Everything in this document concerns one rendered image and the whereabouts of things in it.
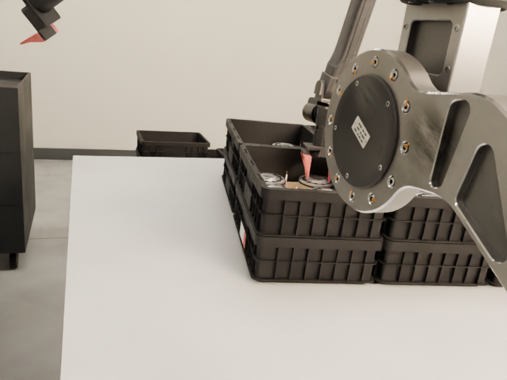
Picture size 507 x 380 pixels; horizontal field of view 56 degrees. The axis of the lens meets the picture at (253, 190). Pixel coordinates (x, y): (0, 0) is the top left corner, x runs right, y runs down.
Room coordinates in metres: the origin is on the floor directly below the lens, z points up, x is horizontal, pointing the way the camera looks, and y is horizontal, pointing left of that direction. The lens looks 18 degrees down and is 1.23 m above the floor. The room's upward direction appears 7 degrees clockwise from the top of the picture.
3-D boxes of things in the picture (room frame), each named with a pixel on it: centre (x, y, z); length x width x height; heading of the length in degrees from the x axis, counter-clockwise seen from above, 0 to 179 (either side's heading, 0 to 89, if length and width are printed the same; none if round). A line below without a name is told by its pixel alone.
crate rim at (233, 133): (1.55, -0.05, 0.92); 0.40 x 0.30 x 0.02; 11
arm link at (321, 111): (1.29, -0.17, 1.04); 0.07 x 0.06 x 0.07; 21
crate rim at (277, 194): (1.16, -0.13, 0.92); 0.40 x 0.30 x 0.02; 11
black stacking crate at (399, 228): (1.22, -0.42, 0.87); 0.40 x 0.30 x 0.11; 11
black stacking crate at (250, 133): (1.55, -0.05, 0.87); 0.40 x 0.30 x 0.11; 11
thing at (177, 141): (2.78, 0.52, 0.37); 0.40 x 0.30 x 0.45; 111
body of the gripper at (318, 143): (1.28, -0.18, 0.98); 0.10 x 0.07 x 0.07; 96
